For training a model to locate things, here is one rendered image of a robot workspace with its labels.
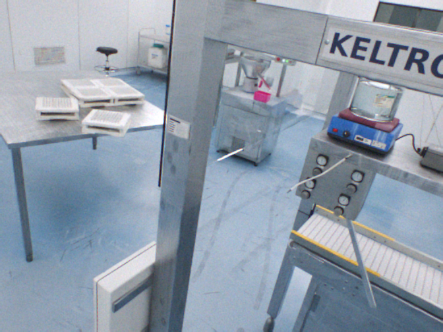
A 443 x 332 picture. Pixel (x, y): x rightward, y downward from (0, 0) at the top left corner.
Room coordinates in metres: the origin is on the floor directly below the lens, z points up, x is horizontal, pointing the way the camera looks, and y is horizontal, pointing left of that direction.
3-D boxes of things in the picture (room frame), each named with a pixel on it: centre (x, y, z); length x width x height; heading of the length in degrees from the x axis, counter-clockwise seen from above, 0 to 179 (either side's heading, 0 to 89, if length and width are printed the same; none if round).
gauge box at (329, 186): (1.07, -0.40, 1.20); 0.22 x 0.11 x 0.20; 59
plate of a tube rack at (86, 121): (1.99, 0.75, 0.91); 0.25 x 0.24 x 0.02; 97
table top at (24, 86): (2.48, 1.26, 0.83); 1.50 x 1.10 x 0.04; 45
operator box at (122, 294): (0.55, 0.15, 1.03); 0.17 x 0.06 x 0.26; 149
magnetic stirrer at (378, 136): (1.13, -0.46, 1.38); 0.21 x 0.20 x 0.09; 149
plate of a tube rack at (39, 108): (2.08, 1.12, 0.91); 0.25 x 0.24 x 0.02; 118
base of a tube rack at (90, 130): (1.99, 0.75, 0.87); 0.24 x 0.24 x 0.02; 7
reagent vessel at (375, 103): (1.14, -0.47, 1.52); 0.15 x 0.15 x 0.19
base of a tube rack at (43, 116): (2.08, 1.12, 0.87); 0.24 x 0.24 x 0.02; 28
